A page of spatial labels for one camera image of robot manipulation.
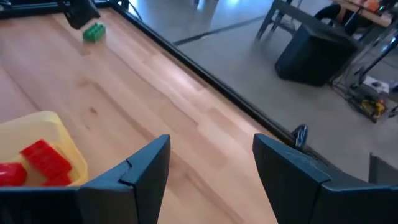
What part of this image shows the black chair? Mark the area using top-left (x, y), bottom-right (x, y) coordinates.
top-left (313, 2), bottom-right (343, 21)

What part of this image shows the yellow plastic bin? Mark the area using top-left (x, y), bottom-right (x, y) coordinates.
top-left (0, 111), bottom-right (89, 187)

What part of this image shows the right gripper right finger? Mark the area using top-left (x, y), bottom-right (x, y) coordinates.
top-left (252, 133), bottom-right (398, 224)

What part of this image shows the metal equipment stand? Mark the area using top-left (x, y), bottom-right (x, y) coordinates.
top-left (334, 18), bottom-right (398, 94)

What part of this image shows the grey metal desk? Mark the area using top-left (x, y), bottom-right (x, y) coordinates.
top-left (255, 0), bottom-right (315, 41)

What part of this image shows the green toy block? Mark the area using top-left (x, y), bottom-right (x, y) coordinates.
top-left (82, 22), bottom-right (106, 44)

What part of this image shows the black aluminium table frame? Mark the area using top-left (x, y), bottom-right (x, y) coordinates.
top-left (0, 0), bottom-right (340, 169)

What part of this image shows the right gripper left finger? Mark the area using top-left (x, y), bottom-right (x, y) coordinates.
top-left (0, 134), bottom-right (172, 224)

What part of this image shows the small frame clamp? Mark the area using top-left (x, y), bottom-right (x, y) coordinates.
top-left (291, 124), bottom-right (310, 150)

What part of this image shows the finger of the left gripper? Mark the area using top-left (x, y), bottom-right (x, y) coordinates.
top-left (63, 0), bottom-right (101, 30)

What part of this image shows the yellow tool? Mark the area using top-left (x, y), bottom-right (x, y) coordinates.
top-left (357, 98), bottom-right (388, 123)

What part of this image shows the small red toy block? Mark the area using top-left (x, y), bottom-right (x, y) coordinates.
top-left (40, 174), bottom-right (73, 187)

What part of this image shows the black floor box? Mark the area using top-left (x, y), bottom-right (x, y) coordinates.
top-left (274, 22), bottom-right (359, 88)

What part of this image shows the wooden desk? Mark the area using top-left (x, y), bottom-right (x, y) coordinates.
top-left (332, 0), bottom-right (393, 28)

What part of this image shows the long red toy block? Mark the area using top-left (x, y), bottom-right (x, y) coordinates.
top-left (20, 139), bottom-right (73, 180)

